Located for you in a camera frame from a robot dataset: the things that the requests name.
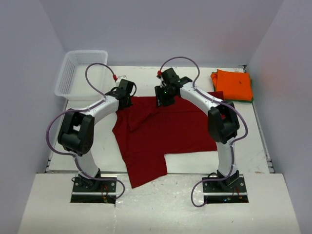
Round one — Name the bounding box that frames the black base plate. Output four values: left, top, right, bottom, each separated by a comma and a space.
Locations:
70, 175, 116, 204
203, 175, 249, 204

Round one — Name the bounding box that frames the dark red t shirt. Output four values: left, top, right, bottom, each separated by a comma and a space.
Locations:
112, 97, 217, 188

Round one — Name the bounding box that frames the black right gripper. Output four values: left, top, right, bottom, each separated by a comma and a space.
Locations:
156, 85, 176, 108

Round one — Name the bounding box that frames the white plastic basket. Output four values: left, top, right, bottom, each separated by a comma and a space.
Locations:
54, 50, 108, 101

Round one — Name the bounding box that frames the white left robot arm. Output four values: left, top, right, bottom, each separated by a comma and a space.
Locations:
58, 79, 137, 192

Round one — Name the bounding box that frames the folded orange t shirt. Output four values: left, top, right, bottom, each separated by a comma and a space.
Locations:
211, 69, 253, 100

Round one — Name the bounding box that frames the folded green t shirt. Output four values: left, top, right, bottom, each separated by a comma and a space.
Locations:
211, 71, 254, 104

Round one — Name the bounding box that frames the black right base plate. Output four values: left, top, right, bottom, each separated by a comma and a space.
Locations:
203, 175, 249, 204

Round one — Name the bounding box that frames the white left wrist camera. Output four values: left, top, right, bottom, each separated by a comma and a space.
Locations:
115, 76, 127, 86

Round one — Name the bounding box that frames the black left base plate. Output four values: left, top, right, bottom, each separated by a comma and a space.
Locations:
70, 175, 116, 204

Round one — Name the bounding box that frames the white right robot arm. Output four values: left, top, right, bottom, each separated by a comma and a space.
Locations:
155, 68, 240, 192

